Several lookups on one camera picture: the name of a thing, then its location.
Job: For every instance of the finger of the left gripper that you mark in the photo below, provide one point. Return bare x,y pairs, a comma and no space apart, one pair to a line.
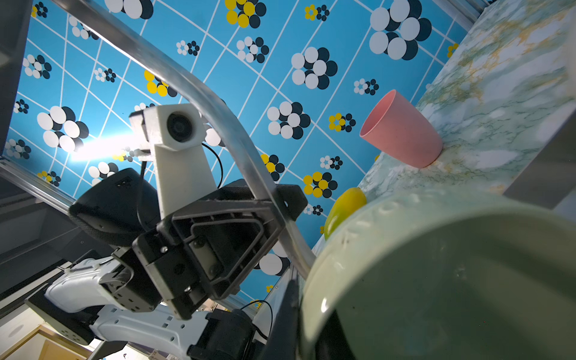
270,198

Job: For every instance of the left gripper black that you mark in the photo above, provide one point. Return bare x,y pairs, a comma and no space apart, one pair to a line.
205,249

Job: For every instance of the light green bowl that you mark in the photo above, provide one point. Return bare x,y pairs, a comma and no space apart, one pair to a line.
443,274

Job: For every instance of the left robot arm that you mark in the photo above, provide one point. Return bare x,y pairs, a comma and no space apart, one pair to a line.
98,298

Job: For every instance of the yellow green fruit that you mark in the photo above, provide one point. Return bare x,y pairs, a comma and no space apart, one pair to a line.
348,203

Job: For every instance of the pink cup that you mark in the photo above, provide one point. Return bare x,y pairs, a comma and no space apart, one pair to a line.
398,129

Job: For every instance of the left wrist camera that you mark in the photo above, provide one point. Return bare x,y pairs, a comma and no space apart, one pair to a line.
171,137

